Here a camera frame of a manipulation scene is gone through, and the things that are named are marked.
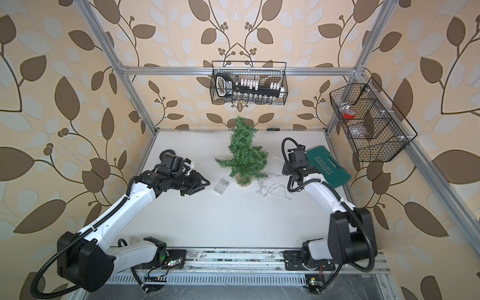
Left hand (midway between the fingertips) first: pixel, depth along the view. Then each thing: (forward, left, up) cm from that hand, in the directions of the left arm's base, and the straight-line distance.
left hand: (205, 181), depth 77 cm
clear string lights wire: (+8, -29, -17) cm, 35 cm away
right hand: (+12, -39, -6) cm, 41 cm away
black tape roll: (+29, +31, -17) cm, 45 cm away
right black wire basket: (+15, -69, +17) cm, 72 cm away
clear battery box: (+8, -4, -18) cm, 20 cm away
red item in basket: (+25, -62, +16) cm, 69 cm away
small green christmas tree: (+8, -17, +4) cm, 19 cm away
